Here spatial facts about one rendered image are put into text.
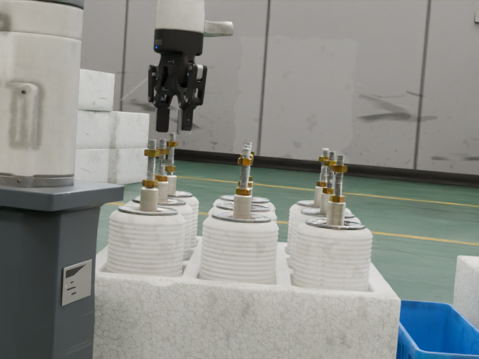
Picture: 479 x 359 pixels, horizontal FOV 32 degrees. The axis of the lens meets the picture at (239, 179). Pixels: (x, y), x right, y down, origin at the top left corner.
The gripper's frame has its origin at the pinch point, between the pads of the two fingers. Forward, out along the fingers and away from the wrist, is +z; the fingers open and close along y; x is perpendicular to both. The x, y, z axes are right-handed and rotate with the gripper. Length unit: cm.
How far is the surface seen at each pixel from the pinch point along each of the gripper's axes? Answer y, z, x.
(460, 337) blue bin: 36, 27, 28
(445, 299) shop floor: -14, 36, 83
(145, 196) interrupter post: 19.7, 8.7, -14.8
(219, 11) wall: -446, -81, 297
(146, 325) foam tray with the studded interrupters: 26.2, 23.3, -17.2
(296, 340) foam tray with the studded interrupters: 36.8, 23.7, -2.8
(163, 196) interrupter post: 10.6, 9.9, -7.0
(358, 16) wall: -357, -81, 362
